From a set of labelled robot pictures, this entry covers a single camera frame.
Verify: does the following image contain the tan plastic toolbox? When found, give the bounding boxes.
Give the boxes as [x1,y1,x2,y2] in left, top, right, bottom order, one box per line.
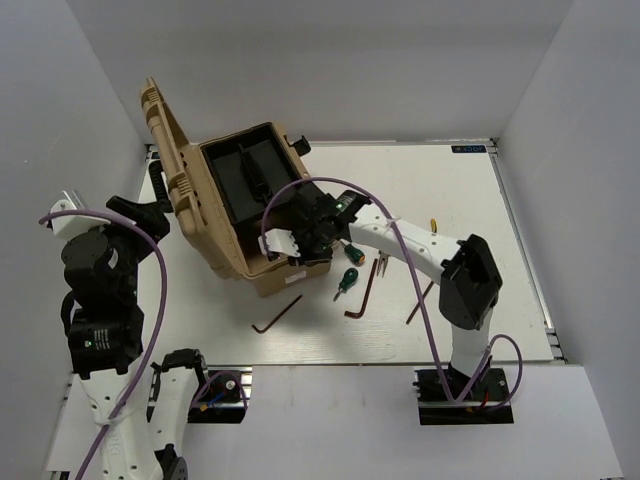
[140,78,331,297]

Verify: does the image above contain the green orange-capped stubby screwdriver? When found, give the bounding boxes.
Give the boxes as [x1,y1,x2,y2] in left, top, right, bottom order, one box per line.
[341,241,366,266]

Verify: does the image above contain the green stubby flathead screwdriver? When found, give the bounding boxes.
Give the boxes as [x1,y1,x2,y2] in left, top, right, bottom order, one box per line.
[333,268,359,302]

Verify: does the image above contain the yellow black needle-nose pliers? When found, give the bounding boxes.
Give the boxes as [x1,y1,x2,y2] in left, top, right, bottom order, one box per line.
[376,250,390,278]

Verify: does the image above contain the long brown hex key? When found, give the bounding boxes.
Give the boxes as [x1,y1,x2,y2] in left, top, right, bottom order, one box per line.
[343,257,379,319]

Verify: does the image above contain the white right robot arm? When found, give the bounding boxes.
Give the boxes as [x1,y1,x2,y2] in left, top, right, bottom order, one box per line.
[286,186,503,399]

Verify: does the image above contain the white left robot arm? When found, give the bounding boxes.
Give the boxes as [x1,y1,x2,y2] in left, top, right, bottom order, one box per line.
[38,195,212,479]

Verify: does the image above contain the black toolbox latch upper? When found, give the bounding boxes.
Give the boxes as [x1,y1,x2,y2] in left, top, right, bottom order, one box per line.
[289,135,312,157]

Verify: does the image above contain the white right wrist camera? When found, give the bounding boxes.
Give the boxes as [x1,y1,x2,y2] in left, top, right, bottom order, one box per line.
[258,229,300,258]

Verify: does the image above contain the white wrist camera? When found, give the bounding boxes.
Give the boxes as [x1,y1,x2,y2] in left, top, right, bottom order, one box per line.
[46,190,89,241]
[258,229,300,258]

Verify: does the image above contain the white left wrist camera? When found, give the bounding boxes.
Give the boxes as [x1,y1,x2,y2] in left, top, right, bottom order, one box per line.
[46,190,89,241]

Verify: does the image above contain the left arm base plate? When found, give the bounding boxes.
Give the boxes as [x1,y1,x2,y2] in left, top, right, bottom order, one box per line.
[188,366,253,425]

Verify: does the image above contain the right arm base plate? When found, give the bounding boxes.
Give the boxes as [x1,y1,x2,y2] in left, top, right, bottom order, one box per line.
[413,368,514,426]

